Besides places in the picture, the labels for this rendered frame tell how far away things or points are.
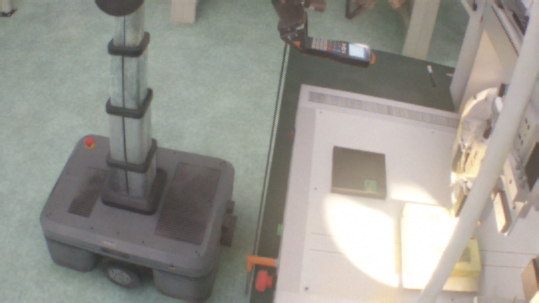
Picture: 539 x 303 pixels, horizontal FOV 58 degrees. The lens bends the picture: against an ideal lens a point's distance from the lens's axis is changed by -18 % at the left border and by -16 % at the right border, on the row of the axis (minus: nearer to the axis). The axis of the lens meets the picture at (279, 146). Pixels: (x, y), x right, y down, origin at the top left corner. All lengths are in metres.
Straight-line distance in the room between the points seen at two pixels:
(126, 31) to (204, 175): 0.70
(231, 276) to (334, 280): 1.07
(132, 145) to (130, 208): 0.24
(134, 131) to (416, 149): 0.83
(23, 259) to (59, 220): 0.34
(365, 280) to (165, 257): 0.89
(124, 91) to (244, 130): 1.09
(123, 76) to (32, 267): 0.88
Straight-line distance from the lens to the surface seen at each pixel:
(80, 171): 2.06
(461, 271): 1.07
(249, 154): 2.51
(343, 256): 1.06
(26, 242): 2.21
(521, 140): 0.81
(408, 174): 1.26
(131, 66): 1.59
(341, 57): 1.52
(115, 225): 1.86
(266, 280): 1.03
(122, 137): 1.74
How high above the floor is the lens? 1.66
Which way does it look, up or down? 40 degrees down
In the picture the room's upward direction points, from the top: 9 degrees clockwise
